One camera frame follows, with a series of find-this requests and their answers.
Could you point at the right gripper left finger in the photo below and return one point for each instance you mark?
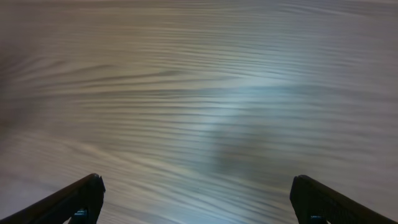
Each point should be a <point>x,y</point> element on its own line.
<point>79,202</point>

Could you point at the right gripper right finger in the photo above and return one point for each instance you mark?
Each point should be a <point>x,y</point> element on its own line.
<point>314,202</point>

